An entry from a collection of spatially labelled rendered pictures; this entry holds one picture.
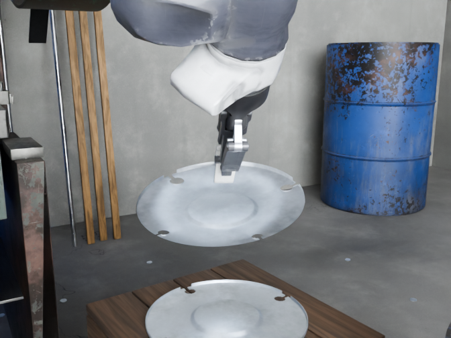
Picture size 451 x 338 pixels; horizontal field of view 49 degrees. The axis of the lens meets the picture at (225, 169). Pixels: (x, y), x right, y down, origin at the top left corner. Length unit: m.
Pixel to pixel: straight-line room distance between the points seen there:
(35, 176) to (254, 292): 0.48
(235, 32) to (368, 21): 2.96
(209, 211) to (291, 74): 2.22
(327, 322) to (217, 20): 0.62
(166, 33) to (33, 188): 0.58
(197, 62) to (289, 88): 2.51
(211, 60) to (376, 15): 2.99
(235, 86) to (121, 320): 0.56
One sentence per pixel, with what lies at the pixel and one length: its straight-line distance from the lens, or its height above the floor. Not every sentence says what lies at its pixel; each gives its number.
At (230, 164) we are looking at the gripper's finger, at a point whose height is 0.67.
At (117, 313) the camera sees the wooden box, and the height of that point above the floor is 0.35.
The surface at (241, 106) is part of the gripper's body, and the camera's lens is 0.58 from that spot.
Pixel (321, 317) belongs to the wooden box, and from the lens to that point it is 0.95.
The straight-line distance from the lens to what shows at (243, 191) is 0.80.
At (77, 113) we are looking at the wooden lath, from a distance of 2.23.
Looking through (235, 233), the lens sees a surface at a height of 0.49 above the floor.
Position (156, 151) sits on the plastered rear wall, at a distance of 2.64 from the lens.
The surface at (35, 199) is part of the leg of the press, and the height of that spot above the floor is 0.55.
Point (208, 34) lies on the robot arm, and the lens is 0.48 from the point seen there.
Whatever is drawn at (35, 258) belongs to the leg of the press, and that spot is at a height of 0.43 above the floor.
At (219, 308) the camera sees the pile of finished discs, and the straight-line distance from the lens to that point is 0.95.
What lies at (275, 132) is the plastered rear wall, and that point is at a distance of 3.00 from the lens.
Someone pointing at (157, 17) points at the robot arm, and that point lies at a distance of 0.47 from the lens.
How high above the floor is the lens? 0.81
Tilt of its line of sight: 13 degrees down
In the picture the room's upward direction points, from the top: straight up
